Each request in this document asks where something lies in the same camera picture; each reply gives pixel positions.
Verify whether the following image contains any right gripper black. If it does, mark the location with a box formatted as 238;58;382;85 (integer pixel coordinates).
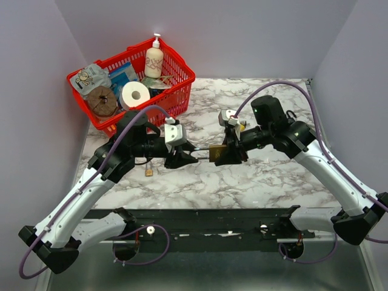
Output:
214;125;273;166

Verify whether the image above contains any large brass padlock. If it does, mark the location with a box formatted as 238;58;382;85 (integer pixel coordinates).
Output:
192;145;227;162

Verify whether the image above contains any small brass padlock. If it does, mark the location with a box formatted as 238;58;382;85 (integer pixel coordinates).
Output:
145;162;153;177

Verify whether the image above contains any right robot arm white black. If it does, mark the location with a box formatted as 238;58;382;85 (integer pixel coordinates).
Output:
210;95;387;246

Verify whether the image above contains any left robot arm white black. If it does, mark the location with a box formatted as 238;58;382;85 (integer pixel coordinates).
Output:
19;106;198;274

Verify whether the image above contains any red plastic basket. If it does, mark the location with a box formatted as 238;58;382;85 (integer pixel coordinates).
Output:
72;38;196;138

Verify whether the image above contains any black padlock with keys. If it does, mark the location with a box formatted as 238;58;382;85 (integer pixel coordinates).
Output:
286;110;296;119

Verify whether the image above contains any green patterned packet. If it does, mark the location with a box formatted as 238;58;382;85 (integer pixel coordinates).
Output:
141;75;173;90

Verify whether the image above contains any white toilet paper roll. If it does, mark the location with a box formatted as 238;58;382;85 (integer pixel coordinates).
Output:
119;81;150;110

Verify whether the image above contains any cream lotion pump bottle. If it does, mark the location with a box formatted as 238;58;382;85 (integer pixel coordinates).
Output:
144;33;164;78

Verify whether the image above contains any brown tape roll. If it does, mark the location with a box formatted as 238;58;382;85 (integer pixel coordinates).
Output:
87;85;118;119

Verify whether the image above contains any blue plastic package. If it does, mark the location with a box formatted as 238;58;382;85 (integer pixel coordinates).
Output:
109;62;139;88

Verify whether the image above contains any grey cartoon pouch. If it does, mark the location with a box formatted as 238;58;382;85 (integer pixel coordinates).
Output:
70;64;112;96

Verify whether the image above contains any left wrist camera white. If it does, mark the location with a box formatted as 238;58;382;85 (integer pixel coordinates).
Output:
164;117;187;147

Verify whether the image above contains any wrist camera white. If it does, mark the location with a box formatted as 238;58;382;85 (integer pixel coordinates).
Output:
164;117;187;147
218;109;243;139

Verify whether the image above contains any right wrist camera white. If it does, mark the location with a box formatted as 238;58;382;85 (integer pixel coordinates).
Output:
218;109;243;139

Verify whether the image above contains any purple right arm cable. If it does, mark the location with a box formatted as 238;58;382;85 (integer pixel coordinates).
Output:
233;80;388;264

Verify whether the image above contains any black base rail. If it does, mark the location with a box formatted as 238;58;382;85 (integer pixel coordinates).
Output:
113;206;315;253

